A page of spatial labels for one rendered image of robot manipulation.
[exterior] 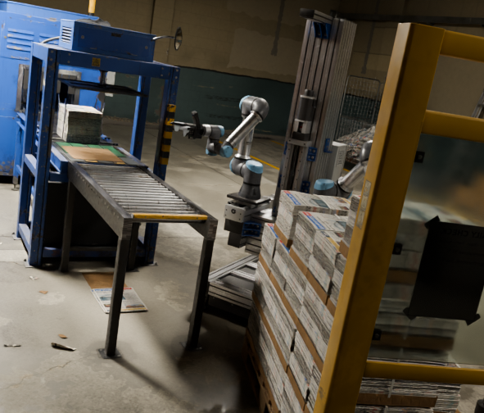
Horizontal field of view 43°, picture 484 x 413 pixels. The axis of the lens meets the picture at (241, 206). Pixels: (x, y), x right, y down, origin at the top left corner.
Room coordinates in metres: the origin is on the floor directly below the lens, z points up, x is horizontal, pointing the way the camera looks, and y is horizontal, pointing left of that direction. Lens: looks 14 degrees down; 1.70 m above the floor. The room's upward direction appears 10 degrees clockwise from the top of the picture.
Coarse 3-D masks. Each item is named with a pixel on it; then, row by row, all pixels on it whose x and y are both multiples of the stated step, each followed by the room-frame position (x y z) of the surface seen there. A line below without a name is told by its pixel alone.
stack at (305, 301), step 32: (288, 256) 2.78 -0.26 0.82; (256, 288) 3.25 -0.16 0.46; (288, 288) 2.69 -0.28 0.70; (256, 320) 3.14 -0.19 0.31; (288, 320) 2.58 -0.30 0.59; (320, 320) 2.23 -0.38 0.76; (256, 352) 3.02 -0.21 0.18; (288, 352) 2.51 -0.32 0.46; (256, 384) 2.97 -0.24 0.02; (288, 384) 2.43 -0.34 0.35
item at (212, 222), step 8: (144, 168) 4.37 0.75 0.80; (152, 176) 4.14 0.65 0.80; (168, 184) 3.97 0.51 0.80; (176, 192) 3.80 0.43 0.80; (184, 200) 3.62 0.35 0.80; (200, 208) 3.49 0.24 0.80; (208, 216) 3.34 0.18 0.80; (192, 224) 3.47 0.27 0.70; (200, 224) 3.39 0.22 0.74; (208, 224) 3.30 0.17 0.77; (216, 224) 3.30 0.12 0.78; (200, 232) 3.37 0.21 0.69; (208, 232) 3.28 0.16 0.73
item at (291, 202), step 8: (288, 192) 3.12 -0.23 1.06; (296, 192) 3.16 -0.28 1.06; (280, 200) 3.13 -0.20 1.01; (288, 200) 2.98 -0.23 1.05; (296, 200) 2.97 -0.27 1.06; (304, 200) 3.00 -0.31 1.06; (312, 200) 3.04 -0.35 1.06; (280, 208) 3.12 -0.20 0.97; (288, 208) 2.96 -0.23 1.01; (296, 208) 2.88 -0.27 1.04; (304, 208) 2.89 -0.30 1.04; (312, 208) 2.90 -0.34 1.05; (320, 208) 2.91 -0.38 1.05; (280, 216) 3.09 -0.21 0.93; (288, 216) 2.95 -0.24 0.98; (296, 216) 2.89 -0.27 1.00; (280, 224) 3.08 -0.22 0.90; (288, 224) 2.94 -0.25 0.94; (288, 232) 2.91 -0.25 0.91
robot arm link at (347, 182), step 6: (354, 168) 3.71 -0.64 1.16; (360, 168) 3.66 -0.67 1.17; (348, 174) 3.73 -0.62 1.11; (354, 174) 3.69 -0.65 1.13; (360, 174) 3.67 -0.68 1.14; (342, 180) 3.76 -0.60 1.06; (348, 180) 3.72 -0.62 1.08; (354, 180) 3.71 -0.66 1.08; (342, 186) 3.74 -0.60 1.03; (348, 186) 3.74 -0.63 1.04; (342, 192) 3.75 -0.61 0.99; (348, 192) 3.75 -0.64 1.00
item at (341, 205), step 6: (324, 198) 3.14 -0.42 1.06; (330, 198) 3.15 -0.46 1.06; (336, 198) 3.17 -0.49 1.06; (342, 198) 3.20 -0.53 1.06; (336, 204) 3.04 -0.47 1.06; (342, 204) 3.06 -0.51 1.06; (348, 204) 3.08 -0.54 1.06; (336, 210) 2.93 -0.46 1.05; (342, 210) 2.93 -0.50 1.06; (348, 210) 2.95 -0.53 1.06
